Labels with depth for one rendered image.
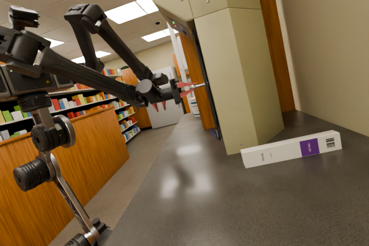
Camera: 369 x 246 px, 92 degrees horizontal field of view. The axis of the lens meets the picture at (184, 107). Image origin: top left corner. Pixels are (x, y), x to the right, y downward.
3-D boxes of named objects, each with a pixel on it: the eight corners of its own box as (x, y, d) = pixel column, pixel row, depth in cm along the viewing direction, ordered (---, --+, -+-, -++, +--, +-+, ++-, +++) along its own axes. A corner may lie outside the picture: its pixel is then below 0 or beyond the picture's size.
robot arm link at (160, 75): (143, 68, 105) (138, 79, 101) (157, 62, 99) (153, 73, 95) (155, 80, 113) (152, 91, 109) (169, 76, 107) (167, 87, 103)
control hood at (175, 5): (197, 39, 88) (193, 18, 87) (193, 18, 56) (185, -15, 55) (175, 46, 90) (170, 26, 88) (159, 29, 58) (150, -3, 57)
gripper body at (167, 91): (173, 78, 68) (155, 83, 69) (180, 104, 70) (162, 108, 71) (176, 77, 74) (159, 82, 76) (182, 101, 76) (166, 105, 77)
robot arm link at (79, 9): (68, -6, 74) (55, 7, 69) (101, 4, 75) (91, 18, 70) (93, 66, 112) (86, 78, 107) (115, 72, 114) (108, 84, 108)
